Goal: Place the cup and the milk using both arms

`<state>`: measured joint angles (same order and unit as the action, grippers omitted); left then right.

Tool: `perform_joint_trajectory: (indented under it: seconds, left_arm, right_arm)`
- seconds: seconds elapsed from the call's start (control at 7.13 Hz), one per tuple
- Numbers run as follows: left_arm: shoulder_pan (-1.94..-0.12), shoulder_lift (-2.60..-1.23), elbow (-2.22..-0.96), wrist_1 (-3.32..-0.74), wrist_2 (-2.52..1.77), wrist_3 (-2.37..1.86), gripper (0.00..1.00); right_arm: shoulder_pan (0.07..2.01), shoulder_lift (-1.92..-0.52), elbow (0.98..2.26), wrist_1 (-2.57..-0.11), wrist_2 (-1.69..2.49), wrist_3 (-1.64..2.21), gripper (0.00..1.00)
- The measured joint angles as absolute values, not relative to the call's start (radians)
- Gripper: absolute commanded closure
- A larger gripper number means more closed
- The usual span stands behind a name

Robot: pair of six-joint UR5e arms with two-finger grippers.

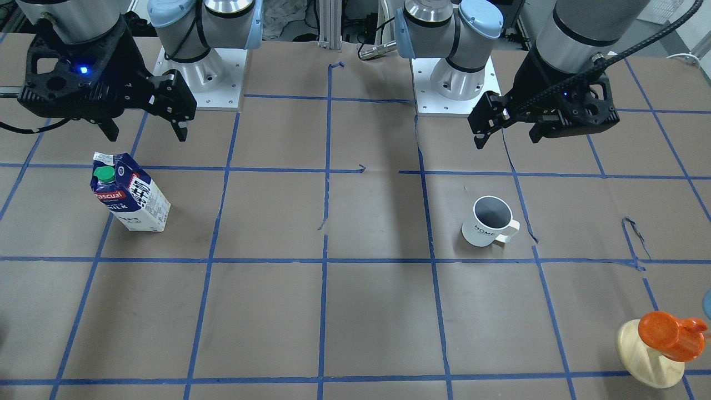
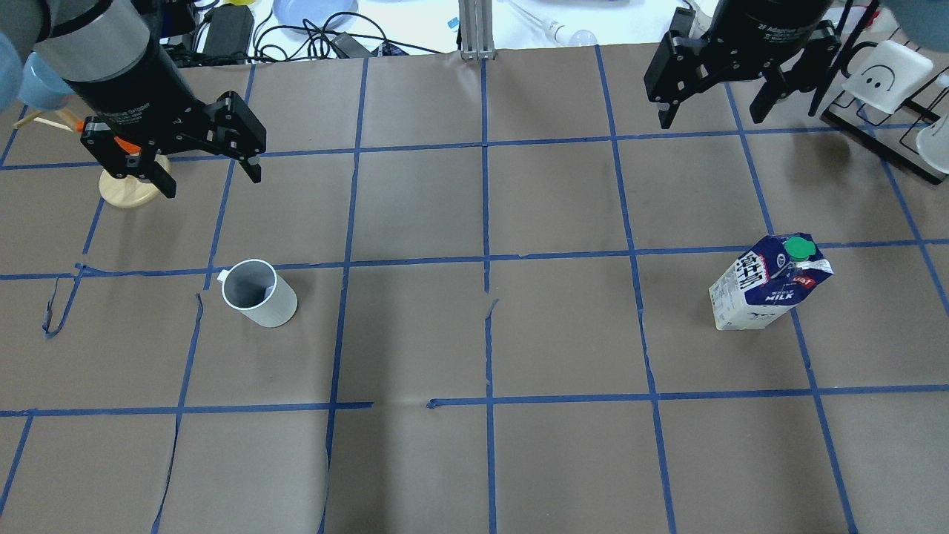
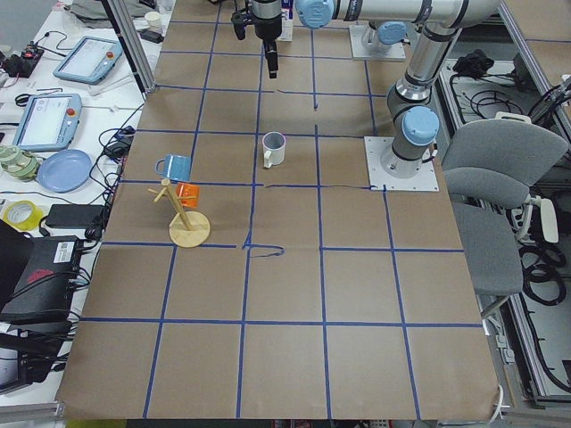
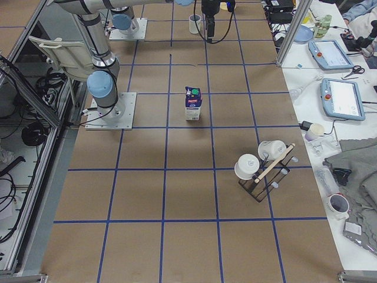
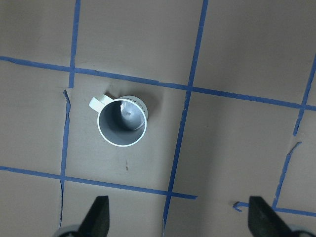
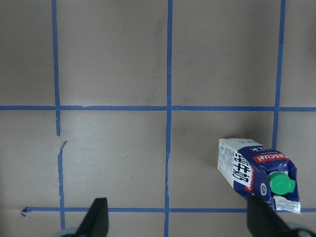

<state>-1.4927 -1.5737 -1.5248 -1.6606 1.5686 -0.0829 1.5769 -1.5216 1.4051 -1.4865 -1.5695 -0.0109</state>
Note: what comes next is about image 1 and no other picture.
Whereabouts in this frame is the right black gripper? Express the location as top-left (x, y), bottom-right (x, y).
top-left (19, 16), bottom-right (197, 142)

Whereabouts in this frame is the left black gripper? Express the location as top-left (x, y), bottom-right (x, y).
top-left (468, 47), bottom-right (620, 149)

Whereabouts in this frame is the blue mug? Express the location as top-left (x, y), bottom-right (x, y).
top-left (702, 289), bottom-right (711, 319)

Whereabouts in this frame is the orange mug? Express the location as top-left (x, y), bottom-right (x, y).
top-left (638, 311), bottom-right (708, 362)

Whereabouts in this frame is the blue white milk carton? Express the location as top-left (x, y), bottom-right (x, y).
top-left (91, 152), bottom-right (171, 232)

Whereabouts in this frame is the white mug dark inside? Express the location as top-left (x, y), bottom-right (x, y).
top-left (460, 196), bottom-right (520, 247)

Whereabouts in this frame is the wooden mug tree stand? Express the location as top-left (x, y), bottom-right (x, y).
top-left (615, 319), bottom-right (685, 389)

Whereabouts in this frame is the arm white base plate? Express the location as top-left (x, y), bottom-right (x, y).
top-left (410, 58), bottom-right (501, 117)
top-left (153, 48), bottom-right (249, 111)

